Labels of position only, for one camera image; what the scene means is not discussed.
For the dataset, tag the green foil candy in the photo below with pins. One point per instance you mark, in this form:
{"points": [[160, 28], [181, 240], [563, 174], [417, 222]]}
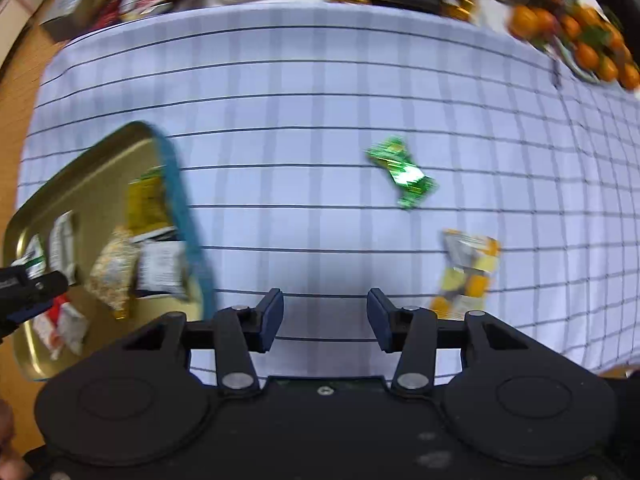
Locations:
{"points": [[402, 172]]}

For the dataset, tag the orange yellow snack packet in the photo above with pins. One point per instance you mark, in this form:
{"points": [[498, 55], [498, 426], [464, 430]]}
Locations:
{"points": [[467, 265]]}

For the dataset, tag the green yellow snack packet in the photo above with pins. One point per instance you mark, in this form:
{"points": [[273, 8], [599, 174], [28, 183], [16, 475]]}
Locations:
{"points": [[145, 205]]}

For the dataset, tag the plain white snack packet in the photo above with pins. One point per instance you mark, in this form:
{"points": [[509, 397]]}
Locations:
{"points": [[62, 245]]}

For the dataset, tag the gold tin tray blue rim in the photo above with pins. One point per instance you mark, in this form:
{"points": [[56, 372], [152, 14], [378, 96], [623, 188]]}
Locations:
{"points": [[90, 180]]}

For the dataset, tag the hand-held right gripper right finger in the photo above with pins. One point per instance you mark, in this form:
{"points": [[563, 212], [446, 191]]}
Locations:
{"points": [[377, 320]]}

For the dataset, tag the brown patterned nut packet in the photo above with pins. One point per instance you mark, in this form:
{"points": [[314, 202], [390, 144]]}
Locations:
{"points": [[112, 270]]}

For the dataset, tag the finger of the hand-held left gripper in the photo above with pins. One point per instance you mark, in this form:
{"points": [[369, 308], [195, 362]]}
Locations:
{"points": [[35, 287]]}

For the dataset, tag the checkered white tablecloth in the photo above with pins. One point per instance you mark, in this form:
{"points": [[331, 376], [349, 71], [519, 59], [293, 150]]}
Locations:
{"points": [[320, 110]]}

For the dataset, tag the pile of mandarin oranges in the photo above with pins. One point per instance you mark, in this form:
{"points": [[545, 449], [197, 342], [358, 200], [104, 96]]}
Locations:
{"points": [[585, 55]]}

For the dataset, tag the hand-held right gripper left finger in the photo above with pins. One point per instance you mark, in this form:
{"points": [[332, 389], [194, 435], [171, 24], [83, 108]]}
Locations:
{"points": [[270, 320]]}

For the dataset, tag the gold wrapped candy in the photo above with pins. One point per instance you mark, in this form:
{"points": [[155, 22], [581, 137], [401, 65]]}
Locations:
{"points": [[460, 5]]}

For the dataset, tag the white snack packet black ends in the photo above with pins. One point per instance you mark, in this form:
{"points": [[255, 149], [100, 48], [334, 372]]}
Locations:
{"points": [[160, 265]]}

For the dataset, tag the cardboard box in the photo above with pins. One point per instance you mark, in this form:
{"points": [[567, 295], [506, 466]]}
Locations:
{"points": [[75, 0]]}

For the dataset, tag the small white green-striped packet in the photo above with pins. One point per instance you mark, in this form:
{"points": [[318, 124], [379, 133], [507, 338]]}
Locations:
{"points": [[35, 255]]}

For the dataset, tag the red white snack packet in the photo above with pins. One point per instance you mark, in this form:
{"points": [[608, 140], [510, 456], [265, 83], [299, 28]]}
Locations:
{"points": [[62, 327]]}

